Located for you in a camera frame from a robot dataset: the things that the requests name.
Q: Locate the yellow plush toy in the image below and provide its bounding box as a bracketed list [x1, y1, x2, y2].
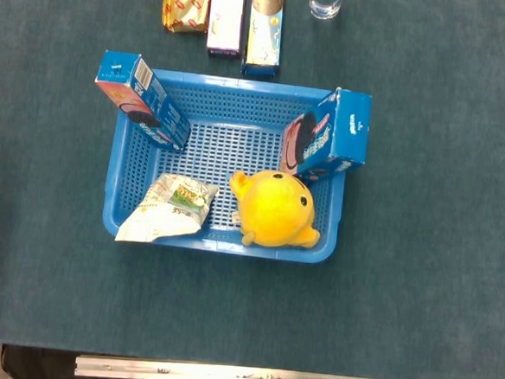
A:
[225, 166, 326, 252]

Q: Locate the white snack bag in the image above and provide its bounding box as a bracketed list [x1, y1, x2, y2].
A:
[113, 169, 221, 249]

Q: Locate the light blue cookie box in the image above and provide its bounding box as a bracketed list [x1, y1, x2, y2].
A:
[240, 0, 286, 78]

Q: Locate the purple white cookie box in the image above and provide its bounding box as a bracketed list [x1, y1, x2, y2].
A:
[206, 0, 246, 59]

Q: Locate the yellow red snack packet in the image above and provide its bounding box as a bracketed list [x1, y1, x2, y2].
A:
[160, 0, 211, 35]

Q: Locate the blue plastic perforated basket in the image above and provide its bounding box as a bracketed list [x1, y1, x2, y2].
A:
[99, 65, 354, 266]

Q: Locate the teal felt table cloth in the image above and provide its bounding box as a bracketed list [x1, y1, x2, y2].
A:
[0, 0, 505, 379]

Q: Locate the clear glass cup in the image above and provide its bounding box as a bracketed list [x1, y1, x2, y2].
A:
[307, 0, 348, 22]

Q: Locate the aluminium frame rail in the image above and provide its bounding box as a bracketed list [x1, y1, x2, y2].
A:
[74, 353, 438, 379]

